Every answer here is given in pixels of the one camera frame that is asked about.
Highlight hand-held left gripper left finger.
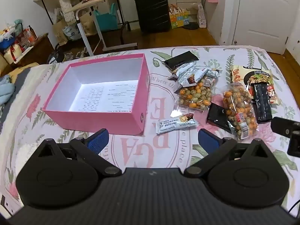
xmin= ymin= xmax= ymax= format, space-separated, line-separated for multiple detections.
xmin=37 ymin=128 xmax=122 ymax=177

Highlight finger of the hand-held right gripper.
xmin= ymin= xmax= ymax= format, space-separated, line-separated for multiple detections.
xmin=271 ymin=117 xmax=300 ymax=158

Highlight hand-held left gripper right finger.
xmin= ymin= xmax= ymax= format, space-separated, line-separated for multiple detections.
xmin=184 ymin=129 xmax=270 ymax=177

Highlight pink cardboard box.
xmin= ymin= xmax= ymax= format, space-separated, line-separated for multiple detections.
xmin=43 ymin=53 xmax=150 ymax=136

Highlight long black snack packet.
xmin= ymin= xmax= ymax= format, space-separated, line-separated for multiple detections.
xmin=252 ymin=83 xmax=273 ymax=124

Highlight clear bag of coated peanuts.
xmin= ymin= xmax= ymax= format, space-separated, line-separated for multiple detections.
xmin=177 ymin=80 xmax=213 ymax=111
xmin=223 ymin=89 xmax=258 ymax=140

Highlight beige noodle packet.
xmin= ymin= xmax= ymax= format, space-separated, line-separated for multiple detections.
xmin=231 ymin=65 xmax=282 ymax=106

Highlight black bag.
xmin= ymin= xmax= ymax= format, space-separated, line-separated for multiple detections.
xmin=47 ymin=49 xmax=65 ymax=64

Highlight light blue cloth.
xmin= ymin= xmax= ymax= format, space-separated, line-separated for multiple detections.
xmin=0 ymin=75 xmax=16 ymax=105

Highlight dark wooden nightstand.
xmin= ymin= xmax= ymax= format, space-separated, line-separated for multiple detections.
xmin=14 ymin=33 xmax=56 ymax=67

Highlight blue and white bag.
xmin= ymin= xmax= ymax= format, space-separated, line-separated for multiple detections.
xmin=63 ymin=23 xmax=81 ymax=40

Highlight black round stand base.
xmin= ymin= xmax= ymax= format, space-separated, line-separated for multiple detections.
xmin=183 ymin=22 xmax=200 ymax=30

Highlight white door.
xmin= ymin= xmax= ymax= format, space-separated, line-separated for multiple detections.
xmin=231 ymin=0 xmax=291 ymax=54

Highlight brown paper bag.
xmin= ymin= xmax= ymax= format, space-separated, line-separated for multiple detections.
xmin=52 ymin=16 xmax=69 ymax=46

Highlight teal bag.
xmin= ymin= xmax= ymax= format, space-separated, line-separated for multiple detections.
xmin=94 ymin=3 xmax=119 ymax=31

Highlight white box with red ribbon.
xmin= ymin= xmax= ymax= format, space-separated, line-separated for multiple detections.
xmin=3 ymin=43 xmax=24 ymax=65

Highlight colourful cardboard box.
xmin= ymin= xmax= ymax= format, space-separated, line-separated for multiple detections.
xmin=169 ymin=5 xmax=190 ymax=29

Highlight red gift bag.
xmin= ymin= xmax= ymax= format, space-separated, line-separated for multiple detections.
xmin=15 ymin=26 xmax=38 ymax=50

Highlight black suitcase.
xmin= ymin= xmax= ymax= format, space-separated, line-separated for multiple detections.
xmin=134 ymin=0 xmax=171 ymax=33

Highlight beige floral cat tree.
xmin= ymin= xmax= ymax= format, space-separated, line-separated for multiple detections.
xmin=55 ymin=0 xmax=81 ymax=26

